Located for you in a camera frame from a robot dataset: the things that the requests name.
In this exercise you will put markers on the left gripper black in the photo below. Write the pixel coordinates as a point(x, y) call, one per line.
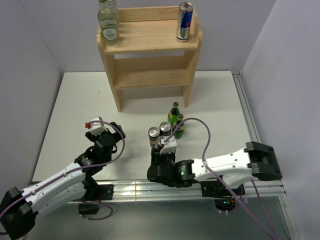
point(91, 137)

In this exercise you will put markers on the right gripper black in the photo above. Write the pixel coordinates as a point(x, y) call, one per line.
point(156, 156)

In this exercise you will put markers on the silver blue energy drink can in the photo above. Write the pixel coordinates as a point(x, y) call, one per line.
point(184, 20)

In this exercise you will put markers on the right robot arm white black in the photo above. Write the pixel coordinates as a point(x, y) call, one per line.
point(256, 160)

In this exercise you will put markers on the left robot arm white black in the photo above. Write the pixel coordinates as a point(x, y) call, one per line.
point(20, 209)

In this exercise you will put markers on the wooden two-tier shelf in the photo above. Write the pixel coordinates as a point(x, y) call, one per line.
point(148, 53)

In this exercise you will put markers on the black yellow can left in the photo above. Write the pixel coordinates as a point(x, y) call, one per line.
point(153, 134)

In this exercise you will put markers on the black yellow can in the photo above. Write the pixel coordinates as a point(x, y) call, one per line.
point(165, 128)
point(153, 134)

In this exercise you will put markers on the green glass bottle front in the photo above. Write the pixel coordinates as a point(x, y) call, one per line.
point(181, 129)

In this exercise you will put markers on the green glass bottle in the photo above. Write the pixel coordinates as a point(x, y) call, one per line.
point(181, 129)
point(173, 113)

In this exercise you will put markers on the black yellow can right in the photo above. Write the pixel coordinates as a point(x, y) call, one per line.
point(165, 128)

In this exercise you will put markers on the green glass bottle rear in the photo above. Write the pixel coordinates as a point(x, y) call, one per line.
point(173, 113)

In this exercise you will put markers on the clear glass bottle rear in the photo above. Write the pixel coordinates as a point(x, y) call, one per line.
point(112, 4)

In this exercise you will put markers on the clear glass bottle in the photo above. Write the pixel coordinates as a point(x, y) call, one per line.
point(108, 23)
point(112, 4)

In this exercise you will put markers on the clear glass bottle front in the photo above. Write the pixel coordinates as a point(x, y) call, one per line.
point(108, 23)

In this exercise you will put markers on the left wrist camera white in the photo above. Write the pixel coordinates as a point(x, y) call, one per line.
point(96, 127)

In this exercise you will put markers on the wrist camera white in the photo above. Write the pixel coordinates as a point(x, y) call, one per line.
point(170, 145)
point(96, 127)

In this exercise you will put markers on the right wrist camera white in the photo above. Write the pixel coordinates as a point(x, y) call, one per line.
point(170, 145)

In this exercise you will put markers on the aluminium rail frame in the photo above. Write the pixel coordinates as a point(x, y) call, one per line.
point(217, 100)

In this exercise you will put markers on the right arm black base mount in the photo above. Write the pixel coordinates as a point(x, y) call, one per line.
point(224, 201)

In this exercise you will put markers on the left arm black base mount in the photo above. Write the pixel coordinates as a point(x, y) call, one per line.
point(100, 193)

